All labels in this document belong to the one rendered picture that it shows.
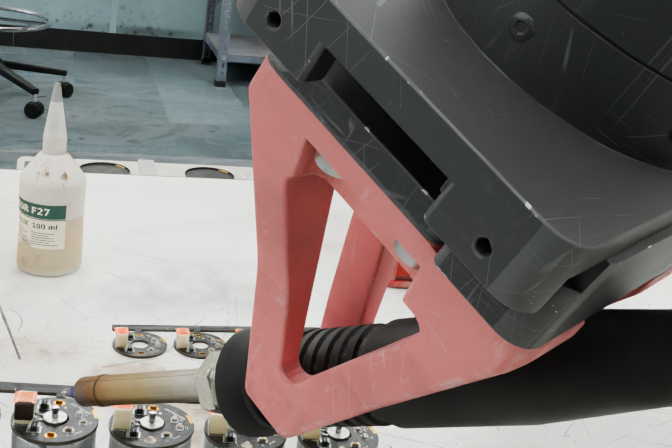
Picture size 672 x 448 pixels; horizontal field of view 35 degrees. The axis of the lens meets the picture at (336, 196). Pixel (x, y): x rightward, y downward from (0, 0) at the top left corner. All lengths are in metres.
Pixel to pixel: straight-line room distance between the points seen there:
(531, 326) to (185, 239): 0.49
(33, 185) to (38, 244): 0.03
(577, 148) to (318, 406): 0.08
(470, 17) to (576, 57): 0.02
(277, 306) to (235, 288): 0.36
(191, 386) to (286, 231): 0.07
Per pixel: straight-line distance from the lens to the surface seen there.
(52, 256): 0.57
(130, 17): 4.73
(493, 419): 0.20
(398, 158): 0.17
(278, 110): 0.18
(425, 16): 0.16
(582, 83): 0.16
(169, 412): 0.33
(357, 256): 0.23
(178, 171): 0.78
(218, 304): 0.55
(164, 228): 0.65
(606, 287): 0.16
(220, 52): 4.29
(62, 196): 0.56
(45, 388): 0.34
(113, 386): 0.28
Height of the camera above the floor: 0.98
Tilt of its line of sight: 18 degrees down
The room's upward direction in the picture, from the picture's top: 8 degrees clockwise
